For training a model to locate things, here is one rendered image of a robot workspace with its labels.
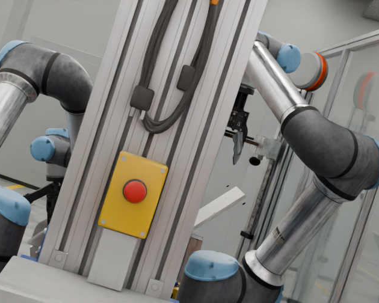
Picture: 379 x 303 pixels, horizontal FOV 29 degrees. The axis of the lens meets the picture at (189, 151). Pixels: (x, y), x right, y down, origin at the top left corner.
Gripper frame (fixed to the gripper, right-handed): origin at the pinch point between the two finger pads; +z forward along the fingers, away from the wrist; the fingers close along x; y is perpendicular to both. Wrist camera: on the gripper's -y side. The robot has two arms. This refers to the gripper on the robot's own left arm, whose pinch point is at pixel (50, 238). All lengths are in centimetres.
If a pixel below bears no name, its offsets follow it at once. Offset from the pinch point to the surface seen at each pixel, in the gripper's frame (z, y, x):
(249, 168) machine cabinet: 26, 137, 542
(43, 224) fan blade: 2.1, -8.2, 38.4
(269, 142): -29, 78, 47
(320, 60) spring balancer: -61, 98, 52
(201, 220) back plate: -3, 50, 18
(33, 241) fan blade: 1.5, -5.8, 2.8
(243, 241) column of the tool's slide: 12, 70, 57
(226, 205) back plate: -9, 58, 17
